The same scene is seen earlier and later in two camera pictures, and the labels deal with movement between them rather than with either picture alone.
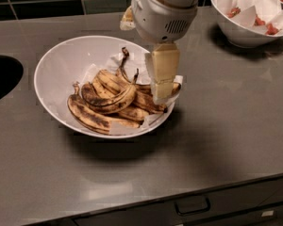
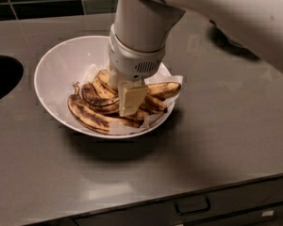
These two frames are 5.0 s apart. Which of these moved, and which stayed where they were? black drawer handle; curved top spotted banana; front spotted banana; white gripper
Moved: white gripper
Stayed: black drawer handle; curved top spotted banana; front spotted banana
